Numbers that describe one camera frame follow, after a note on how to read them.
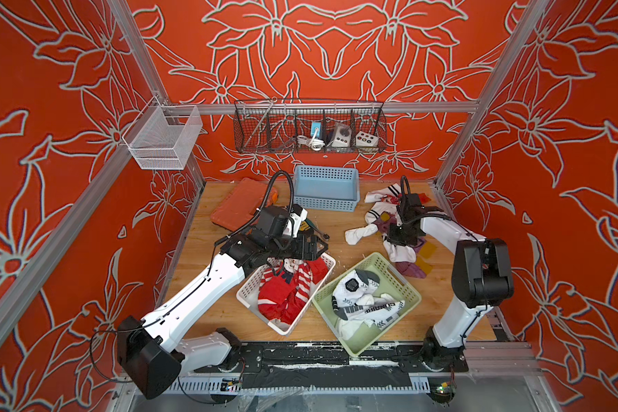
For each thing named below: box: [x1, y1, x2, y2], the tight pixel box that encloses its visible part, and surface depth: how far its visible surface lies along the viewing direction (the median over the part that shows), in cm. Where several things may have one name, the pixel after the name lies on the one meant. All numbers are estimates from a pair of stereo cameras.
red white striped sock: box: [294, 262, 314, 308], surface depth 85 cm
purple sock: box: [395, 237, 427, 279], surface depth 91 cm
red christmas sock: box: [306, 257, 328, 285], surface depth 89 cm
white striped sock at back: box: [363, 182, 402, 203], surface depth 112 cm
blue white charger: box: [310, 121, 322, 138], surface depth 85 cm
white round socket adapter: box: [331, 122, 352, 148], surface depth 93 cm
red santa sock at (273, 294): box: [257, 276, 297, 321], surface depth 81 cm
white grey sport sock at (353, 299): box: [331, 268, 406, 328], surface depth 81 cm
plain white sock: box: [345, 224, 379, 246], surface depth 100 cm
